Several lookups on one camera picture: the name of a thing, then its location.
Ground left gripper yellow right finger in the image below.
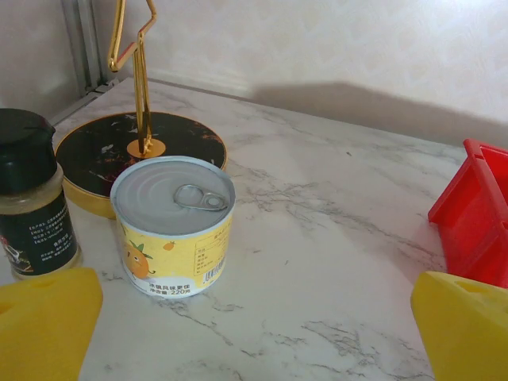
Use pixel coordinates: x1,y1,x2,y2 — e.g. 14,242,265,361
410,271,508,381

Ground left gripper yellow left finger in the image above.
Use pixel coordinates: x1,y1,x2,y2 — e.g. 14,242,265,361
0,267,104,381

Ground spice jar with black cap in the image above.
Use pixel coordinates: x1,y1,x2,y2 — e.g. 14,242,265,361
0,108,85,282

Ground red plastic bin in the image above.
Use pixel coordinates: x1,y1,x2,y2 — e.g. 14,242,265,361
427,138,508,290

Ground pineapple tin can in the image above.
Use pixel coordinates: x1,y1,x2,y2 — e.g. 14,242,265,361
110,155,236,298

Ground gold stand with black base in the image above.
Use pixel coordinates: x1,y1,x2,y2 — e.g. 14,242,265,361
54,0,229,220

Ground aluminium frame rail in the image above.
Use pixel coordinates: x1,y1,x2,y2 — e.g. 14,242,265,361
47,77,122,126

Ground aluminium frame post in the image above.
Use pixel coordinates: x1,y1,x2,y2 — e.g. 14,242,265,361
61,0,104,98

